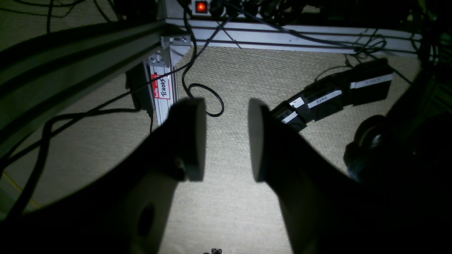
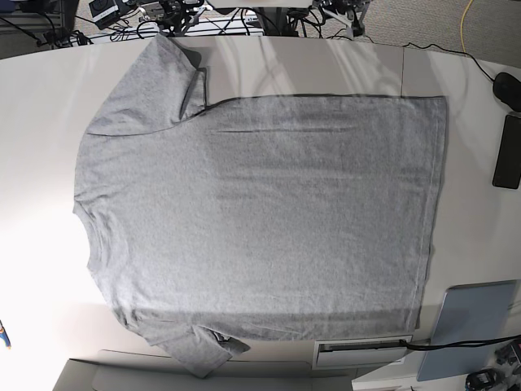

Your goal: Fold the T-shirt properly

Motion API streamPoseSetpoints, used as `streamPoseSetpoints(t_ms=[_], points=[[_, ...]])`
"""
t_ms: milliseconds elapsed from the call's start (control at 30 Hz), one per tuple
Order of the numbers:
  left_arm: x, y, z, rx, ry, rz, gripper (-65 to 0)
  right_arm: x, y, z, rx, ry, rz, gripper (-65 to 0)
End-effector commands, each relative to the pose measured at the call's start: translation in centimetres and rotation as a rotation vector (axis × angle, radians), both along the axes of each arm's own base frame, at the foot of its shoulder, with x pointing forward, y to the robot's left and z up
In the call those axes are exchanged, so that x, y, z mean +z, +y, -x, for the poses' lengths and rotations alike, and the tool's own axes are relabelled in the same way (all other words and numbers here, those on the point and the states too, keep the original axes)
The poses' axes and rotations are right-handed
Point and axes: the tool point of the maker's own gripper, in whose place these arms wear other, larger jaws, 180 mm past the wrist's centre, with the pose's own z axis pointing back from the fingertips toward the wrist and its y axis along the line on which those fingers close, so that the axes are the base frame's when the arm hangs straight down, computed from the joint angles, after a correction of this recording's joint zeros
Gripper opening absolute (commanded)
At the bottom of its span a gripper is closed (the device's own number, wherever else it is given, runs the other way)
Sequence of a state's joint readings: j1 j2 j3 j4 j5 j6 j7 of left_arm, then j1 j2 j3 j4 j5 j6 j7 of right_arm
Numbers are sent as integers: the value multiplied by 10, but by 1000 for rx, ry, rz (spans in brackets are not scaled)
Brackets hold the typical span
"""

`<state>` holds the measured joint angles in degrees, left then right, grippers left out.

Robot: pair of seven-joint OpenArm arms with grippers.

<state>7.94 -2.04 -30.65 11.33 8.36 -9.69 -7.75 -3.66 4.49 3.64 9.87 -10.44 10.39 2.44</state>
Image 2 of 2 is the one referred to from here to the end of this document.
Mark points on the grey-blue laptop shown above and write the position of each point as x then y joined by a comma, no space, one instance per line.
469,312

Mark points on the black smartphone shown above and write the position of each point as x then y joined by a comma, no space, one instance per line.
507,171

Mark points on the grey T-shirt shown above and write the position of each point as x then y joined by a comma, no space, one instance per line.
293,217

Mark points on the black device with label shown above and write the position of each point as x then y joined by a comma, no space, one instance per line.
101,9

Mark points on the white cable tray box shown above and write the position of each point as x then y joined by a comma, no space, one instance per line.
368,352

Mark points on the black blue gadget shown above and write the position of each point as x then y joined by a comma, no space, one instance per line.
481,380

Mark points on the blue orange tool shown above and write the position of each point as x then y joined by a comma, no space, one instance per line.
4,337

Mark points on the black computer mouse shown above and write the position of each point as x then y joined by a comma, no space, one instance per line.
507,89

